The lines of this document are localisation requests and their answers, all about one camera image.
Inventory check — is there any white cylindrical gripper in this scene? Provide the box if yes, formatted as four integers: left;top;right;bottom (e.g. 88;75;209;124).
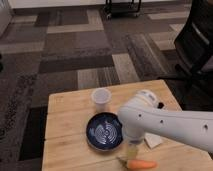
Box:
122;128;145;160

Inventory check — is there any orange carrot shaped pepper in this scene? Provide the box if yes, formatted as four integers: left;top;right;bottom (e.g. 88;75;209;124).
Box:
118;158;157;170

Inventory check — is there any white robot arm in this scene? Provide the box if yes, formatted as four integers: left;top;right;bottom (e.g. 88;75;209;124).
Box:
117;90;213;154

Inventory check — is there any white rectangular sponge block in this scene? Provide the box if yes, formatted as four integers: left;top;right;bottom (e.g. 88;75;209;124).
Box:
145;133;163;149

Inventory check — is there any dark blue patterned bowl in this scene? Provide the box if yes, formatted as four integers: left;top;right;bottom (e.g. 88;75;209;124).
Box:
86;112;123;151

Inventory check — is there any small black box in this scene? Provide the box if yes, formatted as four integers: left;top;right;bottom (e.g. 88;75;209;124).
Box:
157;102;165;109

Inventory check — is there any black office chair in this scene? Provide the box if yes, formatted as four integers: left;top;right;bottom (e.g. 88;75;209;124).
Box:
163;0;213;111

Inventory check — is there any black wheeled cart base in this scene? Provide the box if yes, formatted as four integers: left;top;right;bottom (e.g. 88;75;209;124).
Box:
103;0;142;19

